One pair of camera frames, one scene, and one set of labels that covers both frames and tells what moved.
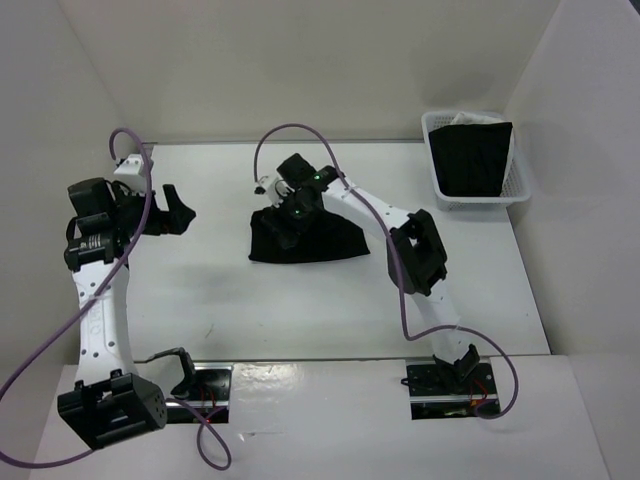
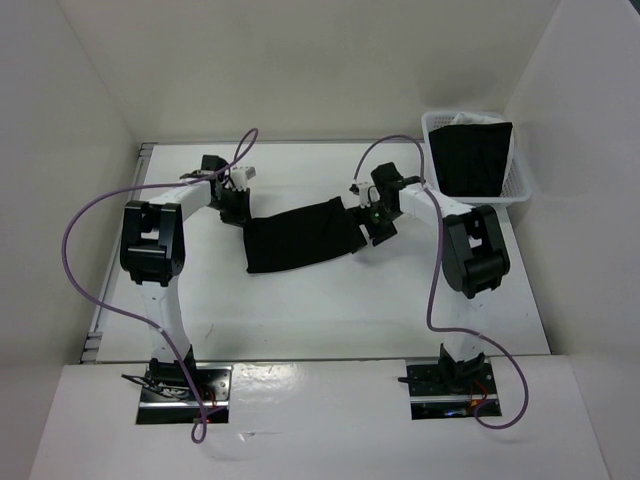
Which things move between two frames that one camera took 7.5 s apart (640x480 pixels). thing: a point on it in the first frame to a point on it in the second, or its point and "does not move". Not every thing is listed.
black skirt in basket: x=471 y=159 does not move
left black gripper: x=176 y=220 to x=243 y=214
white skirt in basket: x=465 y=118 does not move
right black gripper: x=276 y=219 to x=377 y=235
